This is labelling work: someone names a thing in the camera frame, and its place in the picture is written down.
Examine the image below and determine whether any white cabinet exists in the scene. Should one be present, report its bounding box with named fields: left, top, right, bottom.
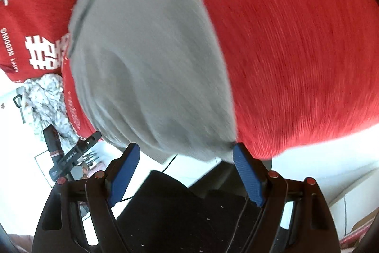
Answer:
left=327, top=161, right=379, bottom=239

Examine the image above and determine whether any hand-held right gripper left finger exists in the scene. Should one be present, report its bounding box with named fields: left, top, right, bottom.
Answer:
left=31, top=143, right=141, bottom=253

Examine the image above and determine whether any grey knit sweater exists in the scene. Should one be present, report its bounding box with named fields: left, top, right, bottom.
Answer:
left=62, top=0, right=237, bottom=165

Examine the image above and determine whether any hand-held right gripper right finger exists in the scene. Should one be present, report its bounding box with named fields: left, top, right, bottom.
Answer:
left=232, top=143, right=341, bottom=253

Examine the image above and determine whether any red printed sofa cover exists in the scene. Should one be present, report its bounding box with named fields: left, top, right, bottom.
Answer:
left=0, top=0, right=379, bottom=161

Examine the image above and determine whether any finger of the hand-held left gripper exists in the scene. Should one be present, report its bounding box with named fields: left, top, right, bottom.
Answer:
left=77, top=131, right=103, bottom=150

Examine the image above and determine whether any pale floral crumpled cloth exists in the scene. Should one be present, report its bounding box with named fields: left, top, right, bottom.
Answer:
left=22, top=74, right=79, bottom=145

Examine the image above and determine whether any thin black cable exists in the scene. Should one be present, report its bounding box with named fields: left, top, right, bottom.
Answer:
left=164, top=154, right=178, bottom=173

